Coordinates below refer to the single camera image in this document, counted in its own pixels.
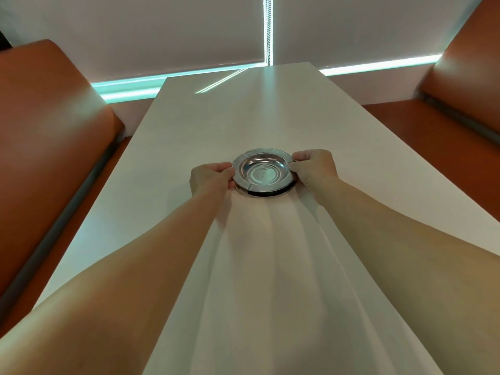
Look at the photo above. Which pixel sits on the person's right thumb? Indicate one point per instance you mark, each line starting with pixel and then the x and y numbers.
pixel 295 167

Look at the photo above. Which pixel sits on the person's left hand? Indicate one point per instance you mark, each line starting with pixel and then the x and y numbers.
pixel 207 179

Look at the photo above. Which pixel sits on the person's left thumb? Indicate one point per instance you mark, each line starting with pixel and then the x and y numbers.
pixel 230 181

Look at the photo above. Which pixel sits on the person's left forearm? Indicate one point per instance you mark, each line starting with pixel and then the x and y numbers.
pixel 117 292

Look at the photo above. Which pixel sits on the person's right forearm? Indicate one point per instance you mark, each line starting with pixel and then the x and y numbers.
pixel 414 265

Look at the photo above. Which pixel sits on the orange booth seat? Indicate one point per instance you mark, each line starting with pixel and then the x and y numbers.
pixel 449 121
pixel 47 167

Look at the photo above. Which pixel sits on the person's right hand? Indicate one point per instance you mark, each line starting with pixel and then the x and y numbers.
pixel 318 167

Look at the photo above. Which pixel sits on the round steel ashtray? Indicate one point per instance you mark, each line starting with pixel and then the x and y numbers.
pixel 263 172

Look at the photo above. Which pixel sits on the white roller blind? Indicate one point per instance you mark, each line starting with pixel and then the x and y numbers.
pixel 132 35
pixel 371 29

